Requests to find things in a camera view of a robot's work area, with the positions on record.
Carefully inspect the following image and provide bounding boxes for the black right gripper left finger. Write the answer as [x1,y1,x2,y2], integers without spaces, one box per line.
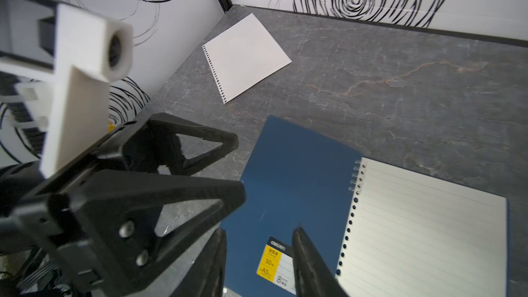
[171,228,227,297]

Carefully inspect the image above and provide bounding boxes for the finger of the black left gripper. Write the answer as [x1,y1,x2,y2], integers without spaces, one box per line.
[70,170,246,293]
[107,113,239,176]

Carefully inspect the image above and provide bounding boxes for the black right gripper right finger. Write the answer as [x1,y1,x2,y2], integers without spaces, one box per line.
[292,227,347,297]

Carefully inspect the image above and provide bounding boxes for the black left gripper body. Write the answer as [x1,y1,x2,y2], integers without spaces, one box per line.
[1,140,124,296]

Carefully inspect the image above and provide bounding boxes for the dark blue spiral notebook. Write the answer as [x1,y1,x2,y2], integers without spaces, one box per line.
[221,116,508,296]

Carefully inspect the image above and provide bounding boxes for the torn lined paper page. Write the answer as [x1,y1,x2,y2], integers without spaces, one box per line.
[202,14,292,104]

